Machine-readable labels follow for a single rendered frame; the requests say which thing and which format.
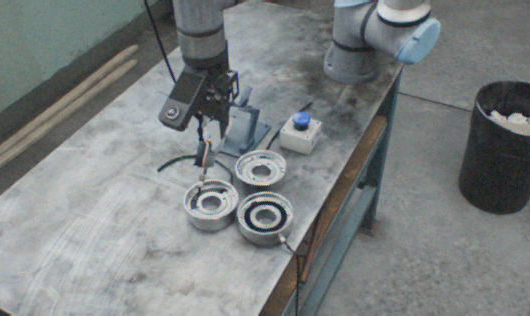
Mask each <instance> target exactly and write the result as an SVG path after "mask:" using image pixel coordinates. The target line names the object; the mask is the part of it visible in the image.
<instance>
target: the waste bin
mask: <svg viewBox="0 0 530 316"><path fill-rule="evenodd" d="M492 111H493V112H494V111H496V112H498V113H499V115H501V116H506V118H508V117H509V116H512V114H514V113H517V114H522V116H523V117H527V119H526V121H527V120H528V119H529V117H530V82H528V81H523V80H513V79H509V80H499V81H495V82H489V83H488V84H486V85H484V87H481V88H480V89H479V91H478V93H477V94H476V97H475V100H474V106H473V111H472V115H471V119H470V120H471V121H470V124H469V125H471V127H470V131H469V135H468V138H467V146H466V150H465V154H464V158H463V161H462V169H461V173H460V177H459V181H458V185H459V189H460V191H461V193H462V195H463V196H464V197H465V198H466V199H467V200H468V201H469V202H470V203H471V204H473V206H477V207H479V208H480V209H482V210H484V211H486V212H492V213H498V214H509V213H514V212H519V211H520V210H522V209H523V208H524V206H526V205H527V203H528V202H529V201H530V134H526V133H518V132H516V131H512V130H511V129H508V128H507V127H502V126H501V125H499V124H498V123H496V122H495V121H492V120H491V119H490V117H488V116H491V112H492Z"/></svg>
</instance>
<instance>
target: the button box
mask: <svg viewBox="0 0 530 316"><path fill-rule="evenodd" d="M293 115H294V114H293ZM293 115H292V116H293ZM292 116H291V118H290V119H289V120H288V121H287V122H286V124H285V126H283V127H282V129H281V131H280V147H281V148H284V149H289V150H292V151H294V152H298V153H300V154H305V155H308V156H309V154H310V153H311V151H312V150H313V149H314V148H315V145H316V143H318V141H319V140H320V133H321V122H320V121H317V120H311V119H310V122H309V124H308V125H305V126H302V127H300V126H298V125H296V124H294V123H293V122H292Z"/></svg>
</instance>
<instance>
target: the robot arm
mask: <svg viewBox="0 0 530 316"><path fill-rule="evenodd" d="M247 1H250V0H173V2H174V14H175V19H176V25H177V31H178V36H179V48H180V52H181V54H182V59H183V61H184V63H185V66H184V68H183V70H182V71H181V73H180V74H179V77H178V79H177V81H176V82H175V84H174V87H173V89H172V90H171V92H170V93H169V95H168V98H167V100H166V102H165V104H164V105H163V106H162V109H161V111H160V113H159V115H158V116H157V118H158V120H159V121H160V122H161V123H162V125H163V126H166V127H168V128H170V129H173V130H175V131H177V132H185V129H186V128H187V129H188V131H189V132H190V136H191V137H193V139H194V140H195V142H196V143H197V145H198V144H199V141H205V140H204V138H203V128H204V126H205V125H206V123H207V129H208V131H209V132H210V134H211V137H210V142H211V143H212V146H211V150H212V151H213V153H214V154H218V153H219V151H220V149H222V147H223V145H224V140H225V137H226V135H227V133H228V132H229V131H230V127H231V126H232V119H231V118H230V115H229V113H228V111H227V110H226V109H225V105H226V104H227V103H228V102H229V101H230V93H231V94H232V101H233V102H234V101H235V100H236V98H237V97H238V96H239V95H240V92H239V78H238V70H231V69H230V63H229V51H228V39H225V34H224V13H223V12H224V10H225V9H228V8H232V7H235V6H237V5H239V4H241V3H246V2H247ZM334 6H335V15H334V25H333V36H332V42H331V47H330V48H329V50H328V52H327V53H326V58H325V60H324V71H325V73H326V75H327V76H328V77H330V78H331V79H332V80H333V81H337V82H340V83H343V84H347V85H363V84H367V83H370V82H371V81H375V80H377V78H378V77H379V76H380V74H381V70H382V60H381V57H380V53H379V51H380V52H382V53H385V54H386V55H388V56H389V57H391V58H393V59H394V60H396V61H399V62H401V63H404V64H416V63H418V62H419V61H421V60H422V59H423V58H424V57H425V56H426V55H427V53H429V52H430V50H431V49H432V48H433V46H434V44H435V42H436V41H437V39H438V35H439V32H440V23H439V21H438V20H437V19H435V18H431V16H430V14H431V3H430V0H336V3H335V4H334ZM230 73H233V74H232V75H231V76H230V75H227V74H230ZM235 81H236V90H237V91H236V92H235V93H234V85H233V83H234V82H235ZM212 117H213V118H212ZM208 119H210V120H209V121H208V122H207V120H208Z"/></svg>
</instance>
